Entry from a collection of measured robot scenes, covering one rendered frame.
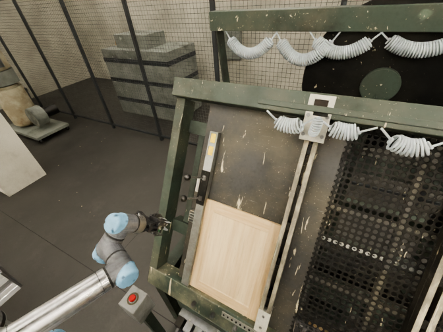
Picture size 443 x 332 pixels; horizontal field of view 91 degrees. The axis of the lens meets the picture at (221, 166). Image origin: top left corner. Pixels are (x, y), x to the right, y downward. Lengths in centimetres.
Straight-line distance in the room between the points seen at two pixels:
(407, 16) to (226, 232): 131
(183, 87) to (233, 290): 116
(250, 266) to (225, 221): 27
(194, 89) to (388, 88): 101
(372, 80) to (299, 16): 51
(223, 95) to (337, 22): 66
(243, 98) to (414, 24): 80
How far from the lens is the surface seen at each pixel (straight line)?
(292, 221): 109
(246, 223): 121
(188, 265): 146
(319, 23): 140
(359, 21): 139
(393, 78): 147
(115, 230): 89
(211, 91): 117
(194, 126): 135
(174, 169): 134
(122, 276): 85
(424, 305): 124
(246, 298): 141
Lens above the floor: 230
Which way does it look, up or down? 39 degrees down
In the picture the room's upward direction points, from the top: 4 degrees counter-clockwise
